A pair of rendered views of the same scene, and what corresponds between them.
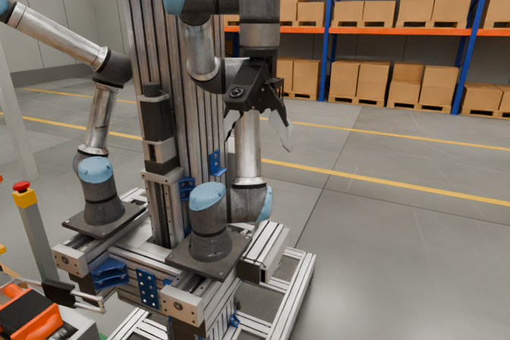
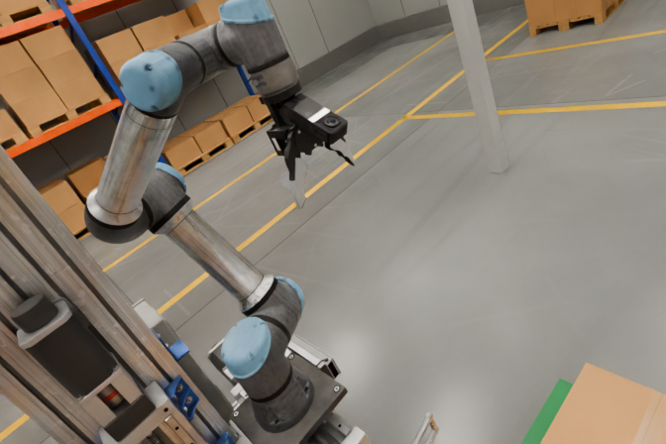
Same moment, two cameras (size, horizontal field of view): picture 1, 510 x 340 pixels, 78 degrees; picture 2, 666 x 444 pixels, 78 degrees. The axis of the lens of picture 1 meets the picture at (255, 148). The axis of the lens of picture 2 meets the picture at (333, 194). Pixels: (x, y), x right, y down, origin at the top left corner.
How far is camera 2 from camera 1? 64 cm
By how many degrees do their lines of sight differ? 52
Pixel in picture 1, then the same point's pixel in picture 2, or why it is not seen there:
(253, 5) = (276, 43)
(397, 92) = not seen: hidden behind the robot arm
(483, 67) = not seen: hidden behind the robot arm
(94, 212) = not seen: outside the picture
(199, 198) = (255, 346)
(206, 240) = (292, 386)
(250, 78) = (318, 109)
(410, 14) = (39, 114)
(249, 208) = (291, 306)
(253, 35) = (288, 71)
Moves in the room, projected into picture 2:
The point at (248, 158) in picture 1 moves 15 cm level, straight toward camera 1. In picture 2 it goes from (243, 265) to (294, 261)
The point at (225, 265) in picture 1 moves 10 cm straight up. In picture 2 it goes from (324, 384) to (308, 357)
